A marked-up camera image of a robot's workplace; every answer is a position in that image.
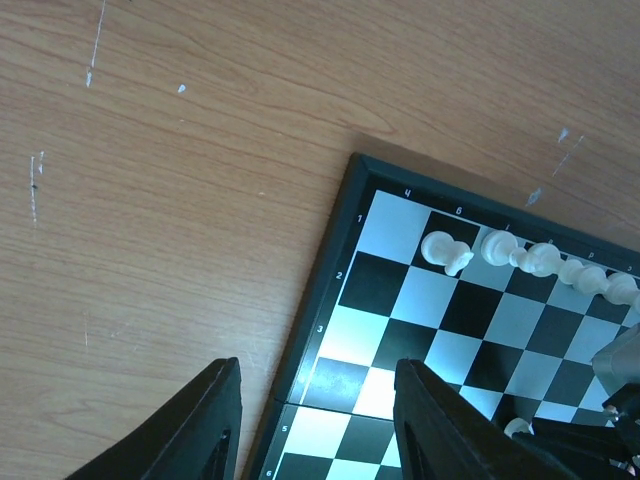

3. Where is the white king chess piece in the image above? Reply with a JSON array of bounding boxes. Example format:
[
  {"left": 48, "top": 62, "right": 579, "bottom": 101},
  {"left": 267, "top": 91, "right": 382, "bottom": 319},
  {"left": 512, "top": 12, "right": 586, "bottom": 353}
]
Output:
[{"left": 519, "top": 243, "right": 564, "bottom": 278}]

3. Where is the white bishop chess piece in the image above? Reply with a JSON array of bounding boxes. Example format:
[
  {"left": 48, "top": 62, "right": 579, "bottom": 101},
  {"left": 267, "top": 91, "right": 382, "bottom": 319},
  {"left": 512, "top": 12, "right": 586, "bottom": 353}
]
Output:
[
  {"left": 481, "top": 230, "right": 529, "bottom": 267},
  {"left": 603, "top": 272, "right": 639, "bottom": 306}
]

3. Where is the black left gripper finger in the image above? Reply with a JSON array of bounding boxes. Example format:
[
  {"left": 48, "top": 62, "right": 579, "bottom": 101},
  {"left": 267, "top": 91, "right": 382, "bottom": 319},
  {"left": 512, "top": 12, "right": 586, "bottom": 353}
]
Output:
[
  {"left": 393, "top": 359, "right": 575, "bottom": 479},
  {"left": 514, "top": 421, "right": 639, "bottom": 479},
  {"left": 69, "top": 357, "right": 242, "bottom": 479}
]

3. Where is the white rook chess piece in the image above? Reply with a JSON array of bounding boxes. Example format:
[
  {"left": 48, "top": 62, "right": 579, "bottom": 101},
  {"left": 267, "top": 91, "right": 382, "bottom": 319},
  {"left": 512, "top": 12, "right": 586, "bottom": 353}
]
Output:
[{"left": 504, "top": 418, "right": 534, "bottom": 438}]

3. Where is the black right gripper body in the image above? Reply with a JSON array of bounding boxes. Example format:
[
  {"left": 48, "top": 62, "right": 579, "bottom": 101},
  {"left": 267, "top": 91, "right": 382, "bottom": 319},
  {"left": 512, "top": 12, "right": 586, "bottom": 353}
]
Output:
[{"left": 592, "top": 331, "right": 639, "bottom": 415}]

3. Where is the white queen chess piece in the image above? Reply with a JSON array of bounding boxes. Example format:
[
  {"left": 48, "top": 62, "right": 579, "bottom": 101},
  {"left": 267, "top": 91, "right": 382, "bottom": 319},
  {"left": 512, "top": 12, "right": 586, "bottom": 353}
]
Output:
[{"left": 558, "top": 259, "right": 610, "bottom": 295}]

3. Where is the black and white chessboard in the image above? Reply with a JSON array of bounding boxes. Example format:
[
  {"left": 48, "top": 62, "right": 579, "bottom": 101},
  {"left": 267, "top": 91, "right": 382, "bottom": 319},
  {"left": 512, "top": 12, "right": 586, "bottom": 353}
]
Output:
[{"left": 244, "top": 154, "right": 639, "bottom": 479}]

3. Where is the white knight chess piece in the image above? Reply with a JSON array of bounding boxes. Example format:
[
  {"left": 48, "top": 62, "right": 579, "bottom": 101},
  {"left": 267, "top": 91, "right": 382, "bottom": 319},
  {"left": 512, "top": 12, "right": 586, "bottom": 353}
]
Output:
[{"left": 420, "top": 231, "right": 474, "bottom": 277}]

